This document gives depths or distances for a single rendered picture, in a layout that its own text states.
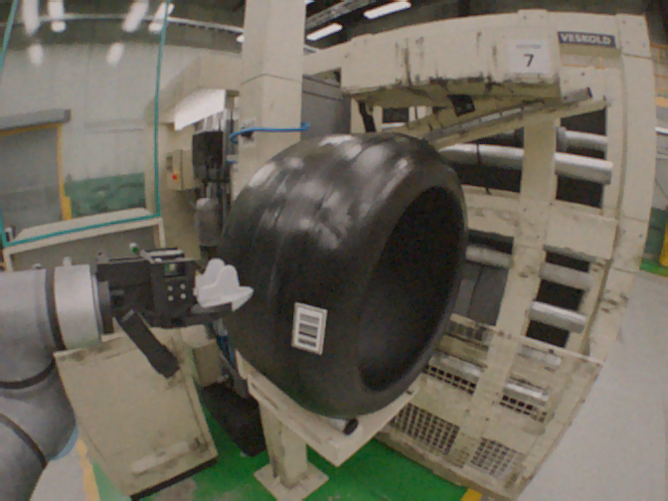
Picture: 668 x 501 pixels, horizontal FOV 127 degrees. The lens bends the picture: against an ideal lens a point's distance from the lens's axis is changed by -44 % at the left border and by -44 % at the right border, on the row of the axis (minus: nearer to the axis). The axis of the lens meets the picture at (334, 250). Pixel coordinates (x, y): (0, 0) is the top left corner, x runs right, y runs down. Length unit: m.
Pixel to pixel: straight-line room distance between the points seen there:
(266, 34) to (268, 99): 0.18
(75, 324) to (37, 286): 0.05
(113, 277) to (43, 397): 0.16
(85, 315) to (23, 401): 0.13
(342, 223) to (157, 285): 0.23
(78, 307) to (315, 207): 0.30
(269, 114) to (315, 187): 0.41
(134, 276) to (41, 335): 0.12
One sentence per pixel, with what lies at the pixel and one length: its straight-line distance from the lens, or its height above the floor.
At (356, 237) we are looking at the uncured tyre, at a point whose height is 1.34.
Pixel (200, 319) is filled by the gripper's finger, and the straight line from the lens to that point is 0.36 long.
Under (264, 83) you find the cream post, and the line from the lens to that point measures 0.78.
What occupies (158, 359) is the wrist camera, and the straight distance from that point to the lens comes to 0.40.
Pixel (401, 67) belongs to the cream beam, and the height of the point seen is 1.69.
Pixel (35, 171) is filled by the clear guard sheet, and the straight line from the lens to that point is 1.03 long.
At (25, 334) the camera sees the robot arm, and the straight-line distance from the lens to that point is 0.34.
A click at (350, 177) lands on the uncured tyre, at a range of 0.40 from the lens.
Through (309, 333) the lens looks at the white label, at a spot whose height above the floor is 1.22.
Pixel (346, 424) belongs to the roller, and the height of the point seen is 0.92.
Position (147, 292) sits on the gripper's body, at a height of 1.29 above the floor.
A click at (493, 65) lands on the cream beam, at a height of 1.68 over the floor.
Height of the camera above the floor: 1.42
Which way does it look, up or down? 16 degrees down
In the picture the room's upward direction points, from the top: 1 degrees clockwise
